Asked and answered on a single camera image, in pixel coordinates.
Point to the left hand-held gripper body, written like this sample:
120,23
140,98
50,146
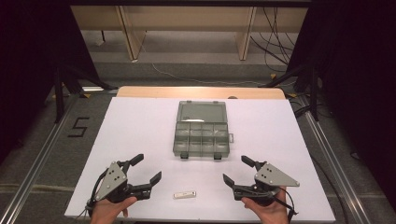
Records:
112,183

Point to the light wooden table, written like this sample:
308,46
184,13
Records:
199,92

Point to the black metal stand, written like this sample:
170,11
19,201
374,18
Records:
58,93
313,93

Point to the person's left hand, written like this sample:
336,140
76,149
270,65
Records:
109,211

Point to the small white stick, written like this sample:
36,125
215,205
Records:
184,194

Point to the metal floor rail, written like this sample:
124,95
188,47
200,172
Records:
34,168
333,165

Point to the white table sheet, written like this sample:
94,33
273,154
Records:
143,130

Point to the clear plastic compartment box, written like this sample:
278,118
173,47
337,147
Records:
201,133

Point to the person's right hand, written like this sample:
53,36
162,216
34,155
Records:
271,213

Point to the beige wooden desk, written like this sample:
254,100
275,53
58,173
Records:
186,18

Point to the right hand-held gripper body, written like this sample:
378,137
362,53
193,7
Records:
274,179

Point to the dark curtain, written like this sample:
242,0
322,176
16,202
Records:
358,77
28,62

